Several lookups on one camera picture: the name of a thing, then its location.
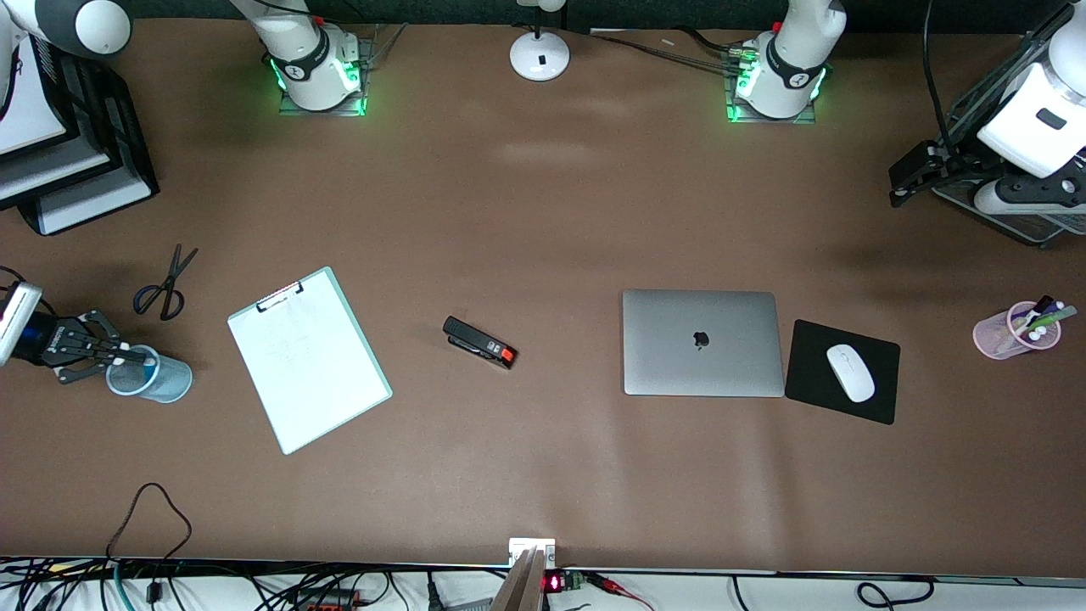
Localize grey laptop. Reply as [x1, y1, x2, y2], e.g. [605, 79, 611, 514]
[622, 289, 786, 398]

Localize green marker in cup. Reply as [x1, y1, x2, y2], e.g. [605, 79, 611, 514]
[1022, 305, 1078, 334]

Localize light blue mesh cup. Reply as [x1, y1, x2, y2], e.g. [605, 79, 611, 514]
[105, 345, 193, 404]

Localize black scissors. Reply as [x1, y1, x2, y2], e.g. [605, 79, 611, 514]
[132, 244, 199, 322]

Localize white paper stack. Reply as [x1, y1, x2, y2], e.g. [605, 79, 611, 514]
[0, 136, 115, 205]
[0, 38, 69, 155]
[39, 168, 159, 236]

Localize pink translucent pen cup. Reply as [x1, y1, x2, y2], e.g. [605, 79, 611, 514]
[972, 300, 1063, 361]

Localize mint green clipboard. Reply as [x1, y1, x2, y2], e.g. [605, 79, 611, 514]
[227, 266, 394, 456]

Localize black stacked letter tray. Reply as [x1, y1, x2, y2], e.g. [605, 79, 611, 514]
[0, 34, 161, 238]

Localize white computer mouse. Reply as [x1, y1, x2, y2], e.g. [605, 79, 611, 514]
[826, 343, 876, 404]

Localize black mouse pad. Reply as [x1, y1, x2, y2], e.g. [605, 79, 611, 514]
[784, 319, 901, 426]

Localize white paper sheet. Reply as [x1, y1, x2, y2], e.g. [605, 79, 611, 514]
[228, 272, 388, 452]

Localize red connector block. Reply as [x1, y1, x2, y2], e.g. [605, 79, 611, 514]
[293, 590, 366, 611]

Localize black red stapler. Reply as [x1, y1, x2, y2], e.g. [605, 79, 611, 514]
[442, 316, 518, 371]

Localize white round stand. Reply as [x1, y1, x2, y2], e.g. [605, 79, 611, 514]
[509, 0, 571, 83]

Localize black wire mesh tray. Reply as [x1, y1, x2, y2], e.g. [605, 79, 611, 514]
[929, 7, 1086, 249]

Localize black looped cable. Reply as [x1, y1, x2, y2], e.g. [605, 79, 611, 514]
[105, 481, 193, 566]

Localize black cable tangle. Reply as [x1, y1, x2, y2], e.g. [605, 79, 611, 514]
[0, 556, 400, 611]

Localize black cable bundle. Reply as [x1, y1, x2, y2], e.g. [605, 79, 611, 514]
[585, 27, 756, 73]

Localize black coiled cable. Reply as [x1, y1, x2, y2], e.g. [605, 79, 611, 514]
[855, 575, 936, 608]

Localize white bracket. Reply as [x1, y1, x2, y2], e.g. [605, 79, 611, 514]
[508, 537, 557, 569]

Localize wooden post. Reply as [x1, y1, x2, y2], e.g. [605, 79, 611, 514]
[490, 547, 549, 611]

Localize red wire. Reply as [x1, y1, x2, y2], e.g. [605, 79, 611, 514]
[590, 572, 656, 611]

